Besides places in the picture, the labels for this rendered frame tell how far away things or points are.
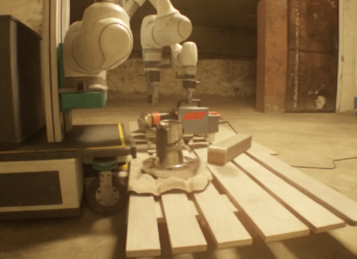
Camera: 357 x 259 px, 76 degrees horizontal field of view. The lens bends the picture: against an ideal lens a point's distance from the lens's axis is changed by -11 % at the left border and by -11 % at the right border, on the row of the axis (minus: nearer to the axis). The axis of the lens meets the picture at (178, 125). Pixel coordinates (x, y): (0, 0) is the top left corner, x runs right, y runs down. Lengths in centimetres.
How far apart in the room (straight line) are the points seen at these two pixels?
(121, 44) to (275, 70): 495
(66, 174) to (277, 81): 502
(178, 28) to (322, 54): 541
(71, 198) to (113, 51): 59
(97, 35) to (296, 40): 530
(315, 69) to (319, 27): 93
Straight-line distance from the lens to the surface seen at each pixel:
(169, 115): 161
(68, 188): 105
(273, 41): 563
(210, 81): 1056
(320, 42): 624
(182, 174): 112
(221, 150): 134
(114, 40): 78
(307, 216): 92
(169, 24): 101
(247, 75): 1113
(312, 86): 604
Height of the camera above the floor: 56
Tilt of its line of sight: 9 degrees down
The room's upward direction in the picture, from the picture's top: straight up
